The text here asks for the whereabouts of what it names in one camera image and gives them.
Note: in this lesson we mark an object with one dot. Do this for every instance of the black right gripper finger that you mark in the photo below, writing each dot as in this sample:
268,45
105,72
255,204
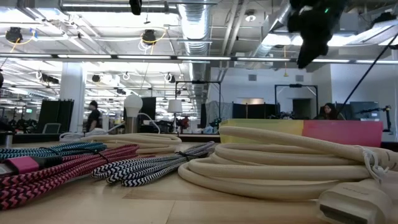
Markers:
311,54

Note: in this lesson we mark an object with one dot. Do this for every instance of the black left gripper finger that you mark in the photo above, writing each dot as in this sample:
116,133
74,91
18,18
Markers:
135,6

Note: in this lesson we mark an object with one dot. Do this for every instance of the person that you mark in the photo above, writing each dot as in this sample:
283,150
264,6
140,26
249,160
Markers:
328,112
93,118

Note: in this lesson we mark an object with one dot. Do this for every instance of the long ceiling light strip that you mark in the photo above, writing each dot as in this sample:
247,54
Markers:
84,56

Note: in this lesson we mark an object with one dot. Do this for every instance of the dark computer monitor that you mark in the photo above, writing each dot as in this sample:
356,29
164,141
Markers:
363,109

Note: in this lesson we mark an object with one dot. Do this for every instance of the yellow plastic bin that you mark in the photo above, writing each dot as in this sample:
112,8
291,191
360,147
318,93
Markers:
264,123

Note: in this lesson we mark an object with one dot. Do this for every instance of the red plastic bin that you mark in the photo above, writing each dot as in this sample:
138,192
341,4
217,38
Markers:
342,132

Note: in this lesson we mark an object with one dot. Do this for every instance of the table lamp with white bulb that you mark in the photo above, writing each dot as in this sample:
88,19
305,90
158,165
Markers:
133,104

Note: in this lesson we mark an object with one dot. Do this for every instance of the black articulated stand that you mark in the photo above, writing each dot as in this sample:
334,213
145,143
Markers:
387,118

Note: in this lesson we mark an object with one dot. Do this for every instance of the white building pillar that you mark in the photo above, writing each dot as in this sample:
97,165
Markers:
73,90

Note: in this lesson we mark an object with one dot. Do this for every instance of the white shade lamp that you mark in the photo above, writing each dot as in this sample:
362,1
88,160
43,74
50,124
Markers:
175,106

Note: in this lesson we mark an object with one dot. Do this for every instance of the white cabinet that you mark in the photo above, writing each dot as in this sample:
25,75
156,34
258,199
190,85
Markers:
105,123

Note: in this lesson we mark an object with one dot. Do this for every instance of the black partition screen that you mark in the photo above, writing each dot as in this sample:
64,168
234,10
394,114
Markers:
54,113

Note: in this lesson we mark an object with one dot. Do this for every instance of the grey office chair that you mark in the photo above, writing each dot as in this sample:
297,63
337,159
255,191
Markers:
51,128

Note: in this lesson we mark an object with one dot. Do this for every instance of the black robot rig frame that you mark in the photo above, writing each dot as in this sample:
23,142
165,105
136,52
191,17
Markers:
199,82
295,85

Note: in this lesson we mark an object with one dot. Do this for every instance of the silver ceiling air duct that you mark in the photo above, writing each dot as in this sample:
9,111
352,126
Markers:
196,28

